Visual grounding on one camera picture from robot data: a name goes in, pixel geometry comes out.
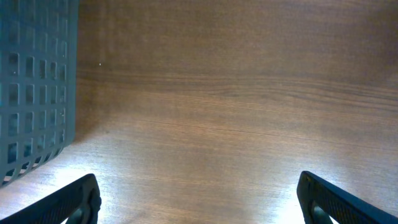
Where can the dark grey plastic basket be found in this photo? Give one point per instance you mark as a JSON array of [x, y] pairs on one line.
[[38, 83]]

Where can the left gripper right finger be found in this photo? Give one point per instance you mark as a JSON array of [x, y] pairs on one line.
[[323, 202]]

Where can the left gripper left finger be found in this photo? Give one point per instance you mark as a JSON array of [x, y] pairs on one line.
[[77, 202]]

